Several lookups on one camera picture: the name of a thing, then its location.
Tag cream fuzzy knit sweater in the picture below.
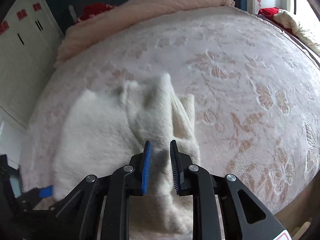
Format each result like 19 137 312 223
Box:
52 74 200 239

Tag pink floral bed blanket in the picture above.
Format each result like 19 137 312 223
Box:
21 7 319 213

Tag white wardrobe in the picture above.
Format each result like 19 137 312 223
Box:
1 0 63 127

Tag pink folded duvet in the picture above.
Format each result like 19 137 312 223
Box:
54 0 235 68

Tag red garment on headboard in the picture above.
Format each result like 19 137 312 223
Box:
77 3 116 23

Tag red cloth by window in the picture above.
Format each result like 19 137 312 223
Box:
256 7 293 35

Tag cream cloth by window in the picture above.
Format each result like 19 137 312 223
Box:
273 9 319 55

